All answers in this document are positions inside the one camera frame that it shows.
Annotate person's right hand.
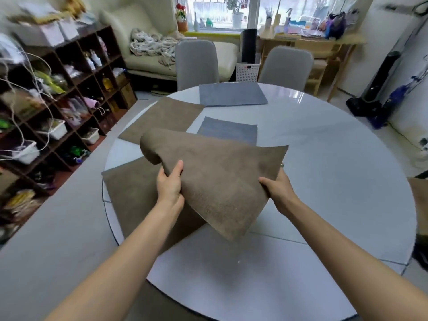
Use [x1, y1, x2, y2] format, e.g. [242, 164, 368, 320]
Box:
[258, 169, 300, 216]

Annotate person's left hand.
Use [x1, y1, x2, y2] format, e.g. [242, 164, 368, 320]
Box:
[156, 159, 185, 213]

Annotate brown placemat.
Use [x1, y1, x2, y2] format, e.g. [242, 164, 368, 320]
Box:
[140, 128, 289, 243]
[118, 96, 205, 145]
[101, 156, 207, 256]

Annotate stack of placemats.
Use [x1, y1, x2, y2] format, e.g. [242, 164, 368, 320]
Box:
[196, 116, 259, 147]

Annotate blue grey placemat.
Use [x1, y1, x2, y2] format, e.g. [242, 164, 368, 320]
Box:
[199, 82, 269, 108]

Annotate person's right forearm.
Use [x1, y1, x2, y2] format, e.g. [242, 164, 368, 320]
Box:
[282, 197, 428, 321]

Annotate person's left forearm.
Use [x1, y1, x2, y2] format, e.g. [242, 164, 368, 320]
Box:
[45, 200, 185, 321]

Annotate round grey marble table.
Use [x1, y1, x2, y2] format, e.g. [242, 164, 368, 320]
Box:
[101, 82, 418, 321]

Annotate white plastic basket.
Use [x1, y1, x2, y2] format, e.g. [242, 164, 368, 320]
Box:
[37, 119, 67, 140]
[10, 140, 41, 164]
[80, 127, 100, 145]

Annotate green plastic bottle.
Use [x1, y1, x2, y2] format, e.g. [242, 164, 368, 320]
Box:
[68, 146, 91, 161]

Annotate small cardboard box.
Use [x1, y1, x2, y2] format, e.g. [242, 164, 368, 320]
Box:
[120, 82, 137, 109]

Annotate white perforated basket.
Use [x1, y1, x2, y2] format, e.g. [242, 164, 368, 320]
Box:
[235, 62, 261, 83]

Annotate grey plain back chair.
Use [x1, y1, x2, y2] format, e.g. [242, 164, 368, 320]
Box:
[257, 46, 315, 94]

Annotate grey chair with stitched back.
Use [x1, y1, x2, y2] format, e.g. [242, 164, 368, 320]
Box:
[175, 40, 220, 92]

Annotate light wooden high chair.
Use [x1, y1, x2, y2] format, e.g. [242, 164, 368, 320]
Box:
[294, 38, 337, 97]

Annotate brown leather chair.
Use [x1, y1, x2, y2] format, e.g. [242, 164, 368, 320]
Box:
[407, 177, 428, 275]

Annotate brown wooden cubby shelf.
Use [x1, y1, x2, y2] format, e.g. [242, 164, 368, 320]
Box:
[0, 25, 138, 244]

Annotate cream knit blanket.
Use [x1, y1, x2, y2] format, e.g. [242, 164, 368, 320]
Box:
[129, 28, 185, 67]

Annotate blue upright vacuum cleaner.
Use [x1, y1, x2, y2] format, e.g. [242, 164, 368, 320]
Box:
[367, 55, 428, 129]

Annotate black flat panel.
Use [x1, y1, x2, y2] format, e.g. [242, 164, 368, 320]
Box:
[240, 29, 257, 64]

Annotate light wooden desk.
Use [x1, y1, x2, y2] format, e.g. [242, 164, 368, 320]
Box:
[259, 29, 367, 103]

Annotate cream upholstered seat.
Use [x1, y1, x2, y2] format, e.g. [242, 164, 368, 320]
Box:
[100, 3, 240, 82]

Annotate red flowers in orange pot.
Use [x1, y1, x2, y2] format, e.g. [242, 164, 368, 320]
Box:
[175, 3, 188, 32]

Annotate purple bag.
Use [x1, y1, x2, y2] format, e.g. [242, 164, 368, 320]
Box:
[322, 11, 347, 41]

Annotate plant in white pot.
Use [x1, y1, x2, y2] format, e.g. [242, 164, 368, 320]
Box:
[227, 0, 245, 29]

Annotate white framed window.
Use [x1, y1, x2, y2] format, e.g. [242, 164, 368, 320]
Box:
[182, 0, 372, 32]

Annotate white storage box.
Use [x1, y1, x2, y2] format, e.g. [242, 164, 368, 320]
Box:
[58, 18, 80, 41]
[15, 21, 64, 47]

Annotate black upright post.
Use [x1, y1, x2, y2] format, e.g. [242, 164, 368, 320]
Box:
[346, 51, 402, 117]

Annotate white cable bundle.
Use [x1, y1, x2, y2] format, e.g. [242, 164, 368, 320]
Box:
[0, 33, 54, 161]

